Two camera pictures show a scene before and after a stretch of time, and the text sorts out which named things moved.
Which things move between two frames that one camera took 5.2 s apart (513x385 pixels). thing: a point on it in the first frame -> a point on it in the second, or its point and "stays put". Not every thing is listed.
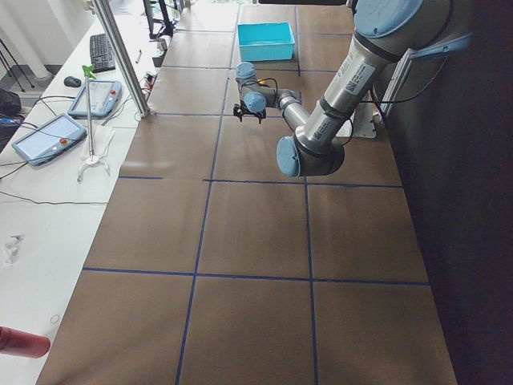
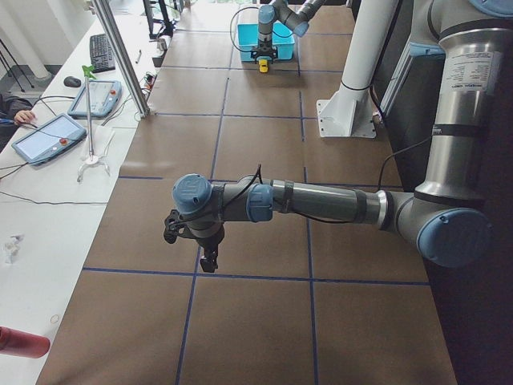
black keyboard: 101,54 stays put
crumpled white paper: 11,250 stays put
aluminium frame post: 108,22 stays put
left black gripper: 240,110 -> 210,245
